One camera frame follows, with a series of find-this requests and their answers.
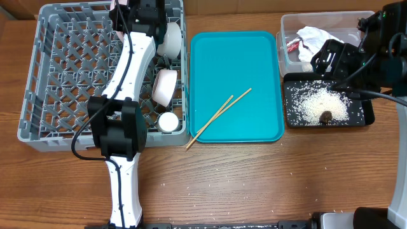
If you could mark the grey dishwasher rack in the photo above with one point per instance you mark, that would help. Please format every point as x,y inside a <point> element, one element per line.
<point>74,56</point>

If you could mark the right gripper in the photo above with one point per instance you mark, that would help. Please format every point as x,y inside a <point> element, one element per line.
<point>332,58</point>

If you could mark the white napkin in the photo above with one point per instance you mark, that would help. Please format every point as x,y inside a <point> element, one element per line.
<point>311,41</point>

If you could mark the red snack wrapper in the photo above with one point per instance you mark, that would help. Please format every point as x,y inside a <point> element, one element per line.
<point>293,44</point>

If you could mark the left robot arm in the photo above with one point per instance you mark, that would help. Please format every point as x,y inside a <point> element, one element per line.
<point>118,126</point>

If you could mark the white paper cup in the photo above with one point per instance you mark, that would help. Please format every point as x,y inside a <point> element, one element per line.
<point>168,122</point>

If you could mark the clear plastic bin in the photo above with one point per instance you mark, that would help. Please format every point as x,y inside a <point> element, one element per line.
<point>340,24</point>

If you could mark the wooden chopstick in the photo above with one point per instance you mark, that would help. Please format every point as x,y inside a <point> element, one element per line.
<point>209,122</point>
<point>234,102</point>

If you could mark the black plastic tray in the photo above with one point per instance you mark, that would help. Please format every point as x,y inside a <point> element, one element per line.
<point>318,105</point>

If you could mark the white rice pile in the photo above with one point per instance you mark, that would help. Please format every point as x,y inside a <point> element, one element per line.
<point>321,103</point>

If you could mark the grey bowl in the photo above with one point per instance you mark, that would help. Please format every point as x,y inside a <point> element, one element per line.
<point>172,42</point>

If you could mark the white plate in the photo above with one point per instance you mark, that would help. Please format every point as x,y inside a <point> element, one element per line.
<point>112,5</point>

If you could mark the teal plastic tray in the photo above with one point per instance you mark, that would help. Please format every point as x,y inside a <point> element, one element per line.
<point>229,63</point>

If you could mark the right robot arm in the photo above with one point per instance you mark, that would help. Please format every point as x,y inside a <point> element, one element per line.
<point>374,69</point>

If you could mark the brown food scrap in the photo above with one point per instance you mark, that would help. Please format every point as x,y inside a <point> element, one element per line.
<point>325,117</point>

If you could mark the small white bowl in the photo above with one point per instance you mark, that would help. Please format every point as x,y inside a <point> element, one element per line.
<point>164,86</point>

